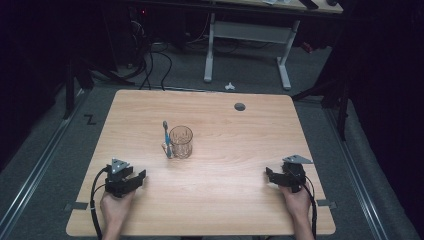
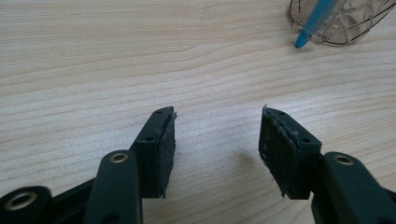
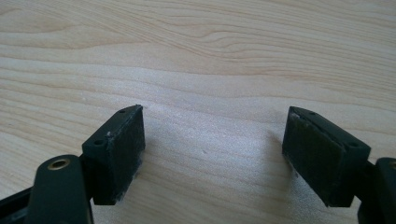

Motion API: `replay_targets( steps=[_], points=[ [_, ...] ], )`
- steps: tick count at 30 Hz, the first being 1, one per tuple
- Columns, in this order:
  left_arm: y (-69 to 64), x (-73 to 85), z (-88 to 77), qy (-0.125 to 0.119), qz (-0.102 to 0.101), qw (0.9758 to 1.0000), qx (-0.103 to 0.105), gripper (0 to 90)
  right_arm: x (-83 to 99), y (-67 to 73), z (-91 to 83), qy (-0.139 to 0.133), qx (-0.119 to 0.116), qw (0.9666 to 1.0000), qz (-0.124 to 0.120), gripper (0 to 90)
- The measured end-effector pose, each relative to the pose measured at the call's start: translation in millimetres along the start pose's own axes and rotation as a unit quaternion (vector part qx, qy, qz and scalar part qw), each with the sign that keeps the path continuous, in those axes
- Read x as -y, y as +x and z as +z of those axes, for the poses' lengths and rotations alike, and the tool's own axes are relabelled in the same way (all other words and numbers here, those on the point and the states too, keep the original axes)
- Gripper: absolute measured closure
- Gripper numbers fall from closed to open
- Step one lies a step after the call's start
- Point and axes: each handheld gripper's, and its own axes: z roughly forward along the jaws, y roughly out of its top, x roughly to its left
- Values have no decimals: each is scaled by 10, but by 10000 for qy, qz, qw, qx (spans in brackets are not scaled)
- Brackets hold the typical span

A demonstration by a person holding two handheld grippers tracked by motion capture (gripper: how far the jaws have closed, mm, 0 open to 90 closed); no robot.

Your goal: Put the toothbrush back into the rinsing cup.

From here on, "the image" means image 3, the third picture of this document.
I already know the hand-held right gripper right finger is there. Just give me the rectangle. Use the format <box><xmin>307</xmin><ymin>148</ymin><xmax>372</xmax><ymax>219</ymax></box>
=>
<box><xmin>281</xmin><ymin>105</ymin><xmax>373</xmax><ymax>208</ymax></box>

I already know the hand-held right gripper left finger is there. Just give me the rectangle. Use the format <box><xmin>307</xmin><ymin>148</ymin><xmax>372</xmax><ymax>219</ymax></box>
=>
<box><xmin>81</xmin><ymin>104</ymin><xmax>147</xmax><ymax>206</ymax></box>

